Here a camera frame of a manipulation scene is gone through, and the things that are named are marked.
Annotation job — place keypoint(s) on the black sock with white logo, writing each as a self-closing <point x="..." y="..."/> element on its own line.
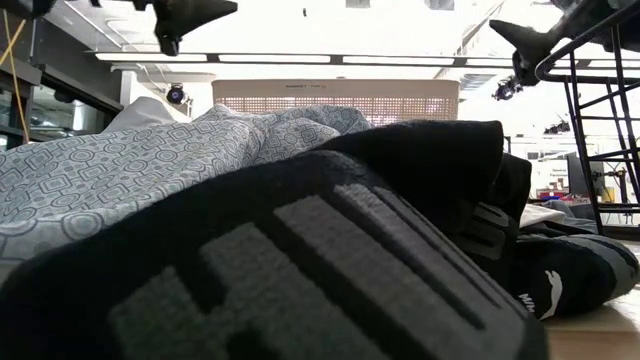
<point x="575" y="275"/>

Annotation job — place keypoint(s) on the black ceiling camera cluster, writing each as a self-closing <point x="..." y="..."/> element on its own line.
<point x="506" y="90"/>

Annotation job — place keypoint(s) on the black garment with grey stripes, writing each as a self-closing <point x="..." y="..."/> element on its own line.
<point x="250" y="300"/>

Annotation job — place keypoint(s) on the pale grey-green cloth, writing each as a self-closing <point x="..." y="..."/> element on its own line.
<point x="140" y="114"/>

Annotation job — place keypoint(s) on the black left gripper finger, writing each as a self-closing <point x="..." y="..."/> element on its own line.
<point x="185" y="15"/>

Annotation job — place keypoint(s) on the light blue patterned shirt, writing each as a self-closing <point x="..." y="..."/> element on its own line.
<point x="125" y="165"/>

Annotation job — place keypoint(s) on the round black ceiling camera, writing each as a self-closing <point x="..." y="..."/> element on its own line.
<point x="175" y="94"/>

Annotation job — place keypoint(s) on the dark grey-green garment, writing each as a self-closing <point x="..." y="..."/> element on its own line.
<point x="575" y="220"/>

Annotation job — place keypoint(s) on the white perforated plastic laundry basket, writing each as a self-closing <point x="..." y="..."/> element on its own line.
<point x="335" y="90"/>

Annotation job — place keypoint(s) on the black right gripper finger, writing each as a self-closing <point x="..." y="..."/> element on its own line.
<point x="530" y="42"/>

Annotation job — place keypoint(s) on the dark background monitor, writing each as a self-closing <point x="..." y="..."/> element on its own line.
<point x="580" y="175"/>

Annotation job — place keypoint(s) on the long ceiling light fixture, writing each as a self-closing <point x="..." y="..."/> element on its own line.
<point x="275" y="58"/>

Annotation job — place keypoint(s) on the black-framed glass partition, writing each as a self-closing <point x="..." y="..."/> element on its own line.
<point x="75" y="115"/>

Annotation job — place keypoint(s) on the dark navy garment with tag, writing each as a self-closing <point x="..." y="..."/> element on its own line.
<point x="425" y="165"/>

